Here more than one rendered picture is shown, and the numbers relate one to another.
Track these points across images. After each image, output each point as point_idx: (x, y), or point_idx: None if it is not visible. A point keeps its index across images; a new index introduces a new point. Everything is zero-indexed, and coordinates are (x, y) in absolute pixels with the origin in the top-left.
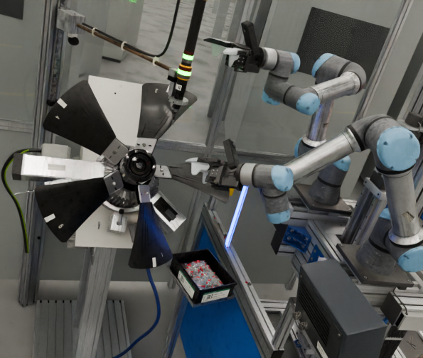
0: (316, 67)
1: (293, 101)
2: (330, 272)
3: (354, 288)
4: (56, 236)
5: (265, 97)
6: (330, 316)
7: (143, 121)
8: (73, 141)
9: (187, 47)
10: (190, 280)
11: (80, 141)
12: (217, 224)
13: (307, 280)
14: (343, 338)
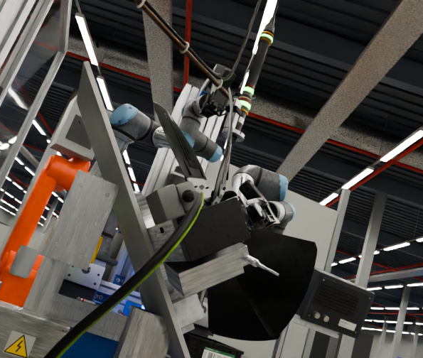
0: (130, 116)
1: (213, 148)
2: (323, 271)
3: (335, 275)
4: (284, 327)
5: (190, 142)
6: (359, 291)
7: (180, 155)
8: (217, 179)
9: (255, 84)
10: (228, 347)
11: (219, 179)
12: (93, 305)
13: (330, 279)
14: (372, 298)
